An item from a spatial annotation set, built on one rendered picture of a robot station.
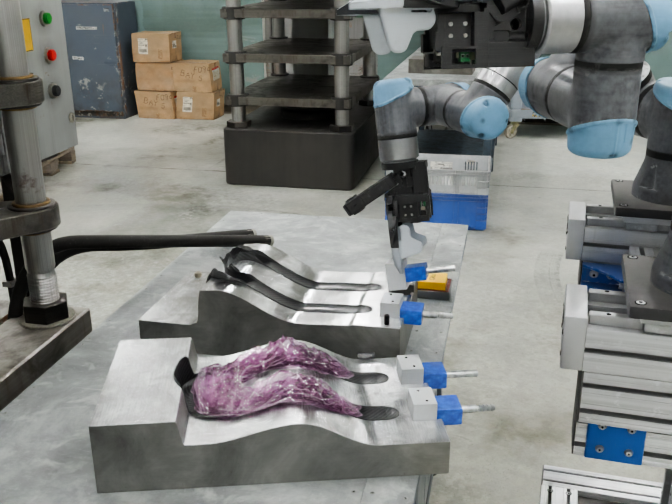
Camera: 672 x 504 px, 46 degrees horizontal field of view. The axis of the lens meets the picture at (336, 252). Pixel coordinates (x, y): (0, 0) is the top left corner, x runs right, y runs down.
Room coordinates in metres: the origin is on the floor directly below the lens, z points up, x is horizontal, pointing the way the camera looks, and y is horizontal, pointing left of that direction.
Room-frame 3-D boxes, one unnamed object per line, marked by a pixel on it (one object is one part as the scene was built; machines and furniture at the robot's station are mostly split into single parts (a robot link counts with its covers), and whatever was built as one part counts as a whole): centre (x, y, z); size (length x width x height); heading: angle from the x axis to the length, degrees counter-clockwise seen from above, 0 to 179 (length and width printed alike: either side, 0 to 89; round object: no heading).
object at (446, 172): (4.66, -0.62, 0.28); 0.61 x 0.41 x 0.15; 77
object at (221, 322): (1.45, 0.10, 0.87); 0.50 x 0.26 x 0.14; 78
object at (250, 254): (1.43, 0.09, 0.92); 0.35 x 0.16 x 0.09; 78
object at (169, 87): (8.10, 1.57, 0.42); 0.86 x 0.33 x 0.83; 77
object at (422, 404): (1.06, -0.18, 0.86); 0.13 x 0.05 x 0.05; 95
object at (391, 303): (1.33, -0.15, 0.89); 0.13 x 0.05 x 0.05; 77
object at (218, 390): (1.09, 0.10, 0.90); 0.26 x 0.18 x 0.08; 95
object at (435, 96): (1.52, -0.21, 1.24); 0.11 x 0.11 x 0.08; 21
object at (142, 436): (1.08, 0.10, 0.86); 0.50 x 0.26 x 0.11; 95
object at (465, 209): (4.66, -0.62, 0.11); 0.61 x 0.41 x 0.22; 77
